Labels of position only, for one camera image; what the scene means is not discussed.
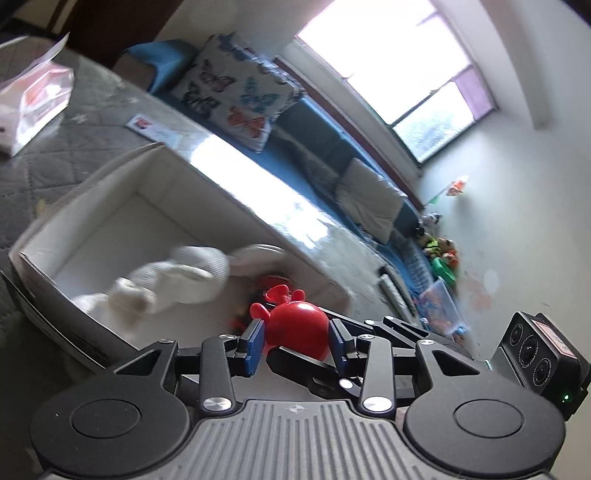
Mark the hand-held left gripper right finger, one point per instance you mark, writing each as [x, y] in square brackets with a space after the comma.
[339, 347]

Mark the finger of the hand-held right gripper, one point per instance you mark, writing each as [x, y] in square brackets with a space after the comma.
[314, 376]
[401, 328]

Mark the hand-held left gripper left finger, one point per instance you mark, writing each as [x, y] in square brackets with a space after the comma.
[254, 347]

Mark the red round plastic toy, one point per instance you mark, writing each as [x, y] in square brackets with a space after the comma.
[295, 323]

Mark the white cardboard storage box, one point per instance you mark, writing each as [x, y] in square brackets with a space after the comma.
[92, 217]

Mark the clear plastic toy bin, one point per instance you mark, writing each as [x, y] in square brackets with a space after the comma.
[438, 304]

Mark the pile of colourful toys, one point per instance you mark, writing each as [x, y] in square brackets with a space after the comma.
[438, 254]

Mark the white plush rabbit toy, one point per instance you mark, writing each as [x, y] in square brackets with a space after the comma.
[184, 272]

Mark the plain grey cushion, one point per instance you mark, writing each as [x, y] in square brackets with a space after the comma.
[369, 203]

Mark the grey patterned cushion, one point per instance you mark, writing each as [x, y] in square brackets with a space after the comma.
[318, 170]

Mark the blue sofa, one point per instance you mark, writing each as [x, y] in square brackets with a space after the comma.
[314, 127]

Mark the white printed leaflet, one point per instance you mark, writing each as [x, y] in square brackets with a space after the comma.
[150, 125]

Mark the butterfly print pillow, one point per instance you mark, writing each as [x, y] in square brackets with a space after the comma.
[231, 87]

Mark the grey quilted mat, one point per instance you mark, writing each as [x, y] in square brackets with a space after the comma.
[69, 152]

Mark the window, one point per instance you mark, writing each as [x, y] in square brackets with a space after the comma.
[392, 60]

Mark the white red plastic bag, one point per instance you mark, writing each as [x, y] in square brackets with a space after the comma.
[32, 97]

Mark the orange wall toy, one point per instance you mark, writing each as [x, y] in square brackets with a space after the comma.
[457, 185]

